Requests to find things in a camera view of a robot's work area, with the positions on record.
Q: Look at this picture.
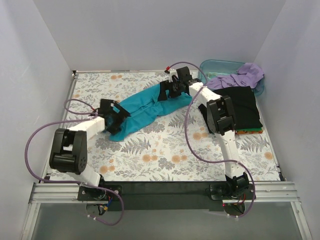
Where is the black folded t shirt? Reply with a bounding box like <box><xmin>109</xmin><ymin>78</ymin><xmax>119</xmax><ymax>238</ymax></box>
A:
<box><xmin>198</xmin><ymin>87</ymin><xmax>263</xmax><ymax>135</ymax></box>

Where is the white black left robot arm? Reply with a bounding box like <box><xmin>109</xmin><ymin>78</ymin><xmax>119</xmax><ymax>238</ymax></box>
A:
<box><xmin>49</xmin><ymin>99</ymin><xmax>131</xmax><ymax>200</ymax></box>

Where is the colourful folded shirt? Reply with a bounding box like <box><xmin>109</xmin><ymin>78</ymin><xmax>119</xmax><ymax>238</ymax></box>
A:
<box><xmin>235</xmin><ymin>127</ymin><xmax>263</xmax><ymax>135</ymax></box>

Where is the floral tablecloth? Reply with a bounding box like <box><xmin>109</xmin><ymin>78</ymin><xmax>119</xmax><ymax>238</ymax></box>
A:
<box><xmin>48</xmin><ymin>71</ymin><xmax>280</xmax><ymax>182</ymax></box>

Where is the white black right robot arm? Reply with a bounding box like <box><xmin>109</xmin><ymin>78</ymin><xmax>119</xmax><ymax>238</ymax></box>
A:
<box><xmin>105</xmin><ymin>66</ymin><xmax>252</xmax><ymax>200</ymax></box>

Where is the teal t shirt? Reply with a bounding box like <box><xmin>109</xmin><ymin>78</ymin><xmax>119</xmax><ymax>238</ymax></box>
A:
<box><xmin>109</xmin><ymin>84</ymin><xmax>192</xmax><ymax>142</ymax></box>

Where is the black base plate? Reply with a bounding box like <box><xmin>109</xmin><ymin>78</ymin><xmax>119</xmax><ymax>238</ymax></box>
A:
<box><xmin>77</xmin><ymin>181</ymin><xmax>246</xmax><ymax>212</ymax></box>

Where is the teal plastic bin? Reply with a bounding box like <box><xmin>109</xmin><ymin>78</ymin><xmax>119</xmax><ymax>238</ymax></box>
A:
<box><xmin>197</xmin><ymin>59</ymin><xmax>265</xmax><ymax>96</ymax></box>

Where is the purple t shirt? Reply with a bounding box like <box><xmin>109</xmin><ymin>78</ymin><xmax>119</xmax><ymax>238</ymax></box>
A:
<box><xmin>206</xmin><ymin>63</ymin><xmax>264</xmax><ymax>90</ymax></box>

